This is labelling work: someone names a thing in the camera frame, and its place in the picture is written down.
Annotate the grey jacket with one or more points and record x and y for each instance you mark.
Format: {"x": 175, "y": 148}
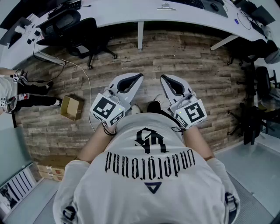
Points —
{"x": 273, "y": 57}

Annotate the person's right forearm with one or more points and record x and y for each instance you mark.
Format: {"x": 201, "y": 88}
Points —
{"x": 197, "y": 144}

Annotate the black mesh office chair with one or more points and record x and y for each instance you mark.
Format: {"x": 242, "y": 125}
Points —
{"x": 72, "y": 30}

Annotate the black power adapter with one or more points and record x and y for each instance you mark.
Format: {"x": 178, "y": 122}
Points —
{"x": 37, "y": 33}
{"x": 30, "y": 41}

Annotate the silver metal clip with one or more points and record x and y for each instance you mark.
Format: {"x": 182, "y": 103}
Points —
{"x": 166, "y": 7}

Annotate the person's left white shoe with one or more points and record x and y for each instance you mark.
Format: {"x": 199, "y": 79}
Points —
{"x": 135, "y": 109}

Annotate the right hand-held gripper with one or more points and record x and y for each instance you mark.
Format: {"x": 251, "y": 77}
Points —
{"x": 192, "y": 113}

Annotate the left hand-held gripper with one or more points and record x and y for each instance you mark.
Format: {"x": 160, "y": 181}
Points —
{"x": 105, "y": 109}

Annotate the dark laptop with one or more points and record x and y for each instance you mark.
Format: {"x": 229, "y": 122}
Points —
{"x": 262, "y": 15}

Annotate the person's black trousers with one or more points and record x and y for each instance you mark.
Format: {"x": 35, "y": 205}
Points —
{"x": 156, "y": 109}

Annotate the white straight desk leg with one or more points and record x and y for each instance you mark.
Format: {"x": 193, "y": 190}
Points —
{"x": 140, "y": 35}

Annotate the white slanted desk leg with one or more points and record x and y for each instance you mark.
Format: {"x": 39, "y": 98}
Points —
{"x": 224, "y": 42}

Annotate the person's left forearm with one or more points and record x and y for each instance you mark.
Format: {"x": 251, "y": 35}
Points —
{"x": 96, "y": 144}

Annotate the person's right white shoe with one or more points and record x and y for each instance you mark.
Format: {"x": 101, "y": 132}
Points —
{"x": 158, "y": 98}

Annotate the white desk foot bar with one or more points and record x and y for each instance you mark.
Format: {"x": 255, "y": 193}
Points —
{"x": 49, "y": 58}

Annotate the black wrist band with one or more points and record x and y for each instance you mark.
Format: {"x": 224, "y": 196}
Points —
{"x": 109, "y": 131}

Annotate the white printed t-shirt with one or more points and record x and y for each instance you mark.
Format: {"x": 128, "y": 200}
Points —
{"x": 148, "y": 186}

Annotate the black monitor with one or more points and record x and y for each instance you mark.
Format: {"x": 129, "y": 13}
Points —
{"x": 15, "y": 35}

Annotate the grey mouse pad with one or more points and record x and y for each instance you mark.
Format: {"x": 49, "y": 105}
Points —
{"x": 222, "y": 12}

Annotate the person's white shoe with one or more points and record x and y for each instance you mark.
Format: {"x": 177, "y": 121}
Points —
{"x": 158, "y": 98}
{"x": 135, "y": 109}

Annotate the white paper roll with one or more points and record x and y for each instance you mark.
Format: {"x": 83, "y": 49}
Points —
{"x": 19, "y": 29}

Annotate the stack of flat cardboard boxes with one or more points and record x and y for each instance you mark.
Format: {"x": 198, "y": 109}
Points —
{"x": 54, "y": 168}

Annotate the black computer mouse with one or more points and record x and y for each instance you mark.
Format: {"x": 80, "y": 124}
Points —
{"x": 214, "y": 7}

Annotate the open cardboard box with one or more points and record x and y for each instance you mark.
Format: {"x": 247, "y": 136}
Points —
{"x": 72, "y": 108}

